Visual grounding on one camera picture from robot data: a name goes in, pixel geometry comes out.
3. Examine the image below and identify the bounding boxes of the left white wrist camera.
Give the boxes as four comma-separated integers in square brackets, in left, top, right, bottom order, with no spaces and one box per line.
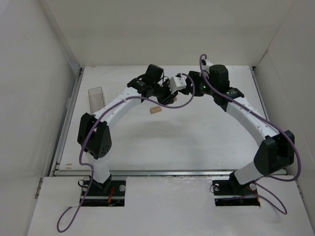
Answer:
[169,76,187,94]

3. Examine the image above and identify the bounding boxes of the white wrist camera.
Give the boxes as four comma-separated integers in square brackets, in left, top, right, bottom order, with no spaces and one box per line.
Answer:
[201,59,214,70]
[169,76,187,94]

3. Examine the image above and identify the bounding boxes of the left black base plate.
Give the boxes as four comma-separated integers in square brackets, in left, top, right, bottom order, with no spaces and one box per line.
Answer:
[78,179,126,207]

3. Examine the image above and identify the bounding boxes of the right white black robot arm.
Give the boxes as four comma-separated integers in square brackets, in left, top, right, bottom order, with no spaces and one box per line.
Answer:
[180,64,297,195]

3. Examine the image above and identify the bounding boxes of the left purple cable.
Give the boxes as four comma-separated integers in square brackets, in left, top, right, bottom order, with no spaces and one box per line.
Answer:
[57,73,196,233]

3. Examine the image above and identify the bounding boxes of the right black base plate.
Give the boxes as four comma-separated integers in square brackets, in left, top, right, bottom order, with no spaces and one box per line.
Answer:
[211,179,260,207]

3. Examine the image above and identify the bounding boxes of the clear plastic box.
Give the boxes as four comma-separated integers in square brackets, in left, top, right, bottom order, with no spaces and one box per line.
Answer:
[88,87,106,114]

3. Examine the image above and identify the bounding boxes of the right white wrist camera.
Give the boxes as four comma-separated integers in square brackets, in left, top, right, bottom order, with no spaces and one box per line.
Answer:
[201,59,214,70]

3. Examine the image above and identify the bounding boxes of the purple cable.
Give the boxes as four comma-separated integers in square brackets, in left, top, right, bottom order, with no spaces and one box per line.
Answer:
[57,73,196,233]
[198,54,302,214]

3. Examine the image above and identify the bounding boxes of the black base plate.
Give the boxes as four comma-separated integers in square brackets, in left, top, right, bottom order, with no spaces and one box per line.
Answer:
[211,179,260,207]
[78,179,126,207]

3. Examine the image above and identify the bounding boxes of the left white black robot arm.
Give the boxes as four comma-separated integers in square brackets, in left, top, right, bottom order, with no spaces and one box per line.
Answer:
[77,64,187,194]

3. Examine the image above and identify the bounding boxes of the metal rail front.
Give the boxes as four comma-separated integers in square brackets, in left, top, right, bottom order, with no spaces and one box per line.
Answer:
[53,169,287,177]

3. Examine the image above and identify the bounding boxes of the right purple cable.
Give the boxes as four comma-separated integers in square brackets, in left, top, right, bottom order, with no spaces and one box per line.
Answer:
[198,54,302,214]

